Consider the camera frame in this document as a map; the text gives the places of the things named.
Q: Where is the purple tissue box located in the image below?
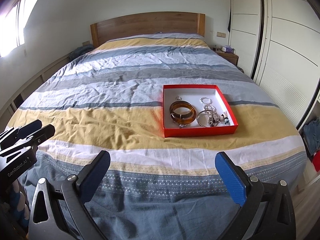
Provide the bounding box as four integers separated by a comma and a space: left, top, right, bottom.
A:
221, 45, 234, 54

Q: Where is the hand in blue glove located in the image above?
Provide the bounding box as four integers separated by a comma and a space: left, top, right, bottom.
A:
8, 180, 30, 230

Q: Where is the red object on floor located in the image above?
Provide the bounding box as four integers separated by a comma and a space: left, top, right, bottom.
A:
312, 150, 320, 172

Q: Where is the silver chain bracelet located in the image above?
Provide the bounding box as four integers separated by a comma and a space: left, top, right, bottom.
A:
203, 103, 218, 127

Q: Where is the white sliding wardrobe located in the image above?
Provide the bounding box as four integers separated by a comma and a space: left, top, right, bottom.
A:
228, 0, 319, 128

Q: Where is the amber bangle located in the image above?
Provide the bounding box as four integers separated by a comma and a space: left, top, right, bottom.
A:
169, 100, 196, 114

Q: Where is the dark blue pillow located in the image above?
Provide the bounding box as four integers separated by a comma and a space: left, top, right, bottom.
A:
68, 44, 94, 61

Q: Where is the silver watch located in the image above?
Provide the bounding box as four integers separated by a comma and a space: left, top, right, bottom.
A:
172, 120, 190, 128

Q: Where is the blue clothes pile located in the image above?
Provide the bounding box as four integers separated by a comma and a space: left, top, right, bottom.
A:
303, 118, 320, 155

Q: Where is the brown bead bracelet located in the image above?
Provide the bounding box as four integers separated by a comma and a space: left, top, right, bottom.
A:
208, 110, 231, 127

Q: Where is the striped bed duvet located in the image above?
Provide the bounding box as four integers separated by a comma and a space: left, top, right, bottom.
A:
8, 33, 307, 239

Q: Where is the wall light switch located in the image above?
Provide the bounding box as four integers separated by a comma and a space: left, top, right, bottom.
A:
216, 32, 226, 38

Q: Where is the silver oval bangle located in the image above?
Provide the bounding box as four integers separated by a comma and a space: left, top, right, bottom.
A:
196, 110, 216, 127

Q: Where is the wooden nightstand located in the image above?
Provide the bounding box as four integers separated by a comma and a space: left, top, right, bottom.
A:
215, 50, 239, 66

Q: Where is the red white shallow box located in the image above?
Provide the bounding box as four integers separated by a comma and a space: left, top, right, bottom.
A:
162, 85, 238, 138

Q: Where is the wooden headboard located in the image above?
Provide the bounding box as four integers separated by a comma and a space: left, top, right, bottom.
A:
90, 11, 206, 48

